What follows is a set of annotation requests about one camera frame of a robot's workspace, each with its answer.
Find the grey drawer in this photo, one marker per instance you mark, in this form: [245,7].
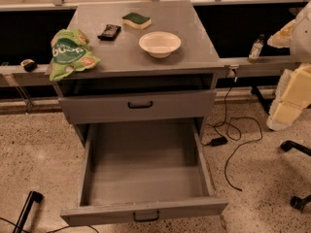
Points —
[140,106]
[143,171]

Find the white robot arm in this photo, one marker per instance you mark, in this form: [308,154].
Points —
[293,92]

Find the grey drawer cabinet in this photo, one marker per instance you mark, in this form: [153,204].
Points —
[177,17]

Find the white bowl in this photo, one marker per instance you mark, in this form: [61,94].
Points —
[159,44]

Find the black power adapter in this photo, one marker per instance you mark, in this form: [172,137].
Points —
[218,141]

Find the black snack packet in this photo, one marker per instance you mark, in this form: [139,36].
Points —
[110,33]

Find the green yellow sponge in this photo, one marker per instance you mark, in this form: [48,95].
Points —
[136,21]

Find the green chip bag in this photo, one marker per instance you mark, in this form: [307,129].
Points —
[71,53]

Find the black table leg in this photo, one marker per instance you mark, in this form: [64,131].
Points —
[265,103]

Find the small clear bottle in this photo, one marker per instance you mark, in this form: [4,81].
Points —
[256,49]

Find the black yellow tape measure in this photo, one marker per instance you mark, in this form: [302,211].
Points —
[28,65]

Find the black chair leg right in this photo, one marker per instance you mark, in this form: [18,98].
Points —
[288,145]

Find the black stand leg left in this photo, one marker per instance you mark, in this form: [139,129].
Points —
[33,197]

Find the black caster wheel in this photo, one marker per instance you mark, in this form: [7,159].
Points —
[299,203]

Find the grey side rail shelf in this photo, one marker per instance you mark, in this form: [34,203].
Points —
[11,76]

